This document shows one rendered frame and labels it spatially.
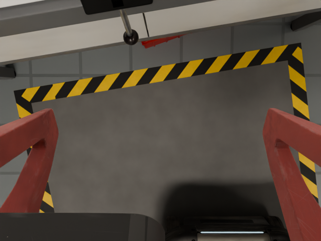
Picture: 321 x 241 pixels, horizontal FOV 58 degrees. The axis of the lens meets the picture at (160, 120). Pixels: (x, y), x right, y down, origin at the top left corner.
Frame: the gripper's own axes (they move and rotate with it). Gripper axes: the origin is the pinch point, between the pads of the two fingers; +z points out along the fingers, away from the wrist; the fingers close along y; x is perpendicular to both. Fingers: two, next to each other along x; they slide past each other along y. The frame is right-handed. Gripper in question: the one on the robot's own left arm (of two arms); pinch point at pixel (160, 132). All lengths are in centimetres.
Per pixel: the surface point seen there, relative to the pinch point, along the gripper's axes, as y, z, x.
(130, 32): 2.5, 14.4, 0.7
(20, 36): 26, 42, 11
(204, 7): -8.2, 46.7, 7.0
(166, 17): -1.3, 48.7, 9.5
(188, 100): -11, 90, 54
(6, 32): 18.2, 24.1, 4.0
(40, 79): 48, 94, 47
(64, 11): 9.9, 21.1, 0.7
